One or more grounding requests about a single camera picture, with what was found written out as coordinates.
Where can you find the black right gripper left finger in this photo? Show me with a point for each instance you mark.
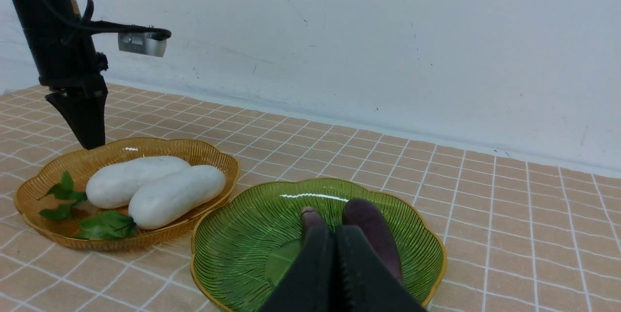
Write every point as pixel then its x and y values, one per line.
pixel 307 284

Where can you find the amber ribbed glass plate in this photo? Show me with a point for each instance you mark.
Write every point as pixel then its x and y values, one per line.
pixel 32 196

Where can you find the purple eggplant with pale stem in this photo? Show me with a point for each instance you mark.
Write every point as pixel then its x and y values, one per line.
pixel 368 217

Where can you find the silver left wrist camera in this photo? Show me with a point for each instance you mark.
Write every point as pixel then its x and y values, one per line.
pixel 149 43

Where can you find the white radish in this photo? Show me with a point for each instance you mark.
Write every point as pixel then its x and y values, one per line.
pixel 112 186
pixel 157 203

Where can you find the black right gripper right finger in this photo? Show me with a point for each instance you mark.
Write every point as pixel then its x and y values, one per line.
pixel 367 285

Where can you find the dark purple eggplant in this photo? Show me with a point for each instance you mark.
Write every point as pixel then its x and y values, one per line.
pixel 311 218

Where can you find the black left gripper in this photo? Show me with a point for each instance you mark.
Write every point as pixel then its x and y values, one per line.
pixel 77 90

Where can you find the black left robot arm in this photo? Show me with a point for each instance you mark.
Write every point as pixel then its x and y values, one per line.
pixel 53 24

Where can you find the green ribbed glass plate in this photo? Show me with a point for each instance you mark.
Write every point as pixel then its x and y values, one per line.
pixel 241 251

